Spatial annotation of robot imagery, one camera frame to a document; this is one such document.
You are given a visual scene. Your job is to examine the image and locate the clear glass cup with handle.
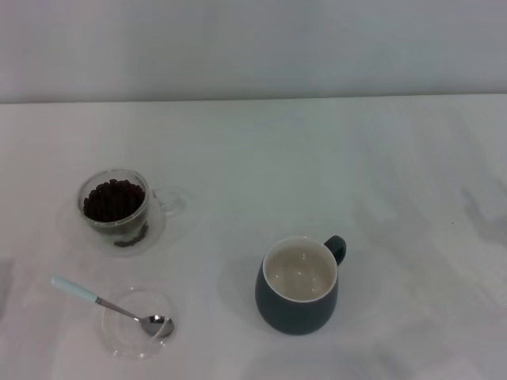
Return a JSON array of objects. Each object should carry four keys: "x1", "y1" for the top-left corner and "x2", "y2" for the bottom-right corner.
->
[{"x1": 76, "y1": 169, "x2": 187, "y2": 258}]

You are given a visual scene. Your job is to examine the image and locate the dark teal ceramic mug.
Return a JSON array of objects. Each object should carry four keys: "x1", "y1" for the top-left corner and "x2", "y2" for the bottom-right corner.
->
[{"x1": 254, "y1": 234, "x2": 349, "y2": 336}]

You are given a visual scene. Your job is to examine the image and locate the blue handled metal spoon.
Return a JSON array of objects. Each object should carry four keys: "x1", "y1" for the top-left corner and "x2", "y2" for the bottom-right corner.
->
[{"x1": 50, "y1": 275, "x2": 176, "y2": 340}]

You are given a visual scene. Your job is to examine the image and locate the small clear glass dish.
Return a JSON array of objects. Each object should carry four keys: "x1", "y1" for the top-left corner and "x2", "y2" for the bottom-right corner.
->
[{"x1": 93, "y1": 287, "x2": 180, "y2": 360}]

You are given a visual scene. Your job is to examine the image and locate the coffee bean pile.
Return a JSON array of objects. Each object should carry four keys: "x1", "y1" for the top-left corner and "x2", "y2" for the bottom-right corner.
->
[{"x1": 82, "y1": 178, "x2": 146, "y2": 224}]

